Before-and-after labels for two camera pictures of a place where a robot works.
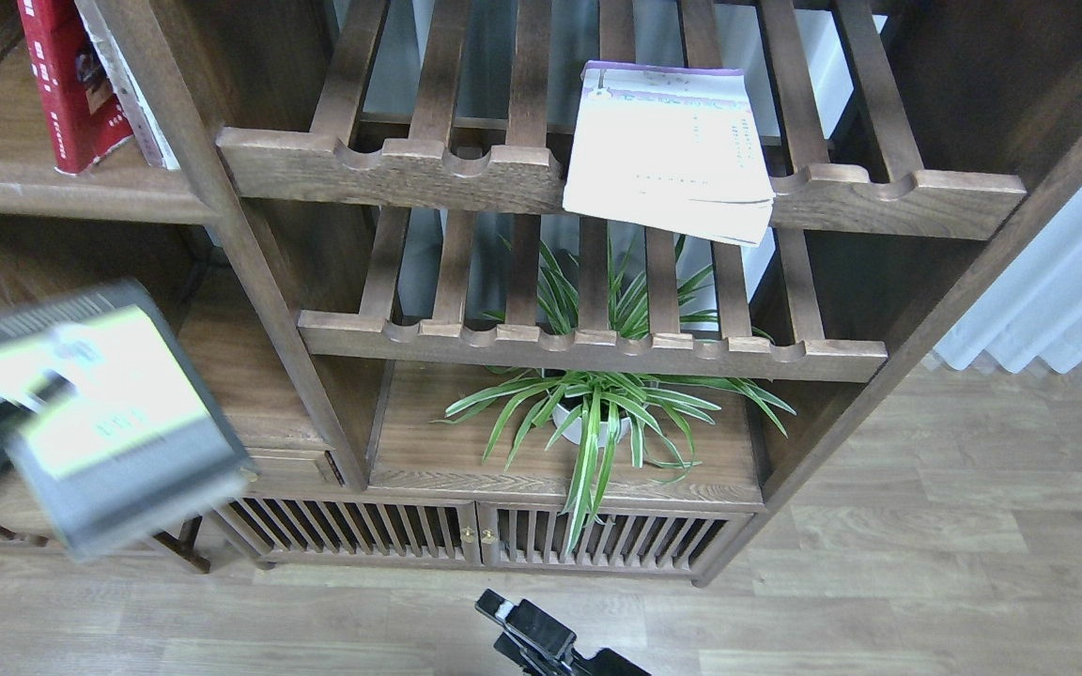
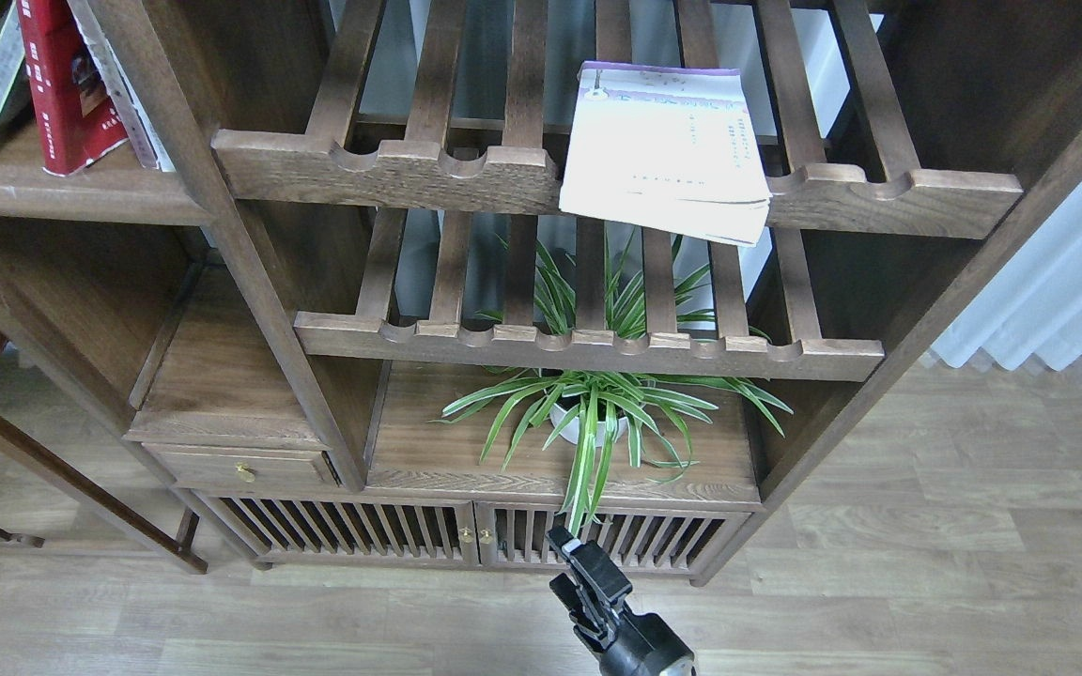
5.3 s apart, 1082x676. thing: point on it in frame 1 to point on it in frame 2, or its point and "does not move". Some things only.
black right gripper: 529,626 to 637,644
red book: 52,34 does not move
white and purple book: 671,147 does not move
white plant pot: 575,433 does not move
